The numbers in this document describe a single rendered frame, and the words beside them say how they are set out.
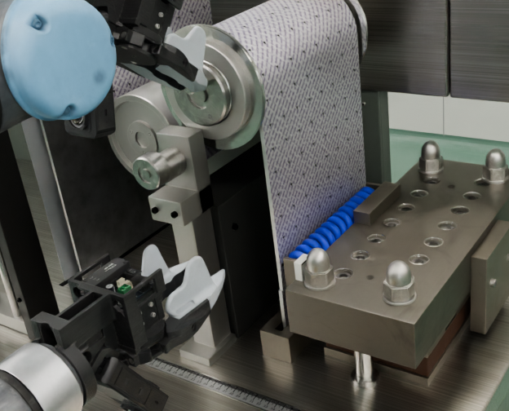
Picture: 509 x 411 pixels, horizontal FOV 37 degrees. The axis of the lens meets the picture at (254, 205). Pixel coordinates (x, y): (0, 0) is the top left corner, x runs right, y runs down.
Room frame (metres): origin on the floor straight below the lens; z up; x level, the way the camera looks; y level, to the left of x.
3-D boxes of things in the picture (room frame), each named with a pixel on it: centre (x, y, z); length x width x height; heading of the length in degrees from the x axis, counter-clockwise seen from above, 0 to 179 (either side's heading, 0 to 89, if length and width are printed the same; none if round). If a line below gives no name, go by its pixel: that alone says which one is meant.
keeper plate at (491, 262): (0.80, -0.29, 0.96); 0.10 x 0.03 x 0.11; 142
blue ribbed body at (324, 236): (0.87, -0.11, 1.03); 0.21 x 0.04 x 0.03; 142
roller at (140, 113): (0.99, 0.05, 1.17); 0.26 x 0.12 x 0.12; 142
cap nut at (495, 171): (0.94, -0.34, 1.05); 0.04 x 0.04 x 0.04
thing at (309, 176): (0.89, -0.09, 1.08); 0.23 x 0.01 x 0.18; 142
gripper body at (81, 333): (0.57, 0.15, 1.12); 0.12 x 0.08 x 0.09; 142
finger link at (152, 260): (0.67, 0.11, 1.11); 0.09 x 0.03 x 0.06; 151
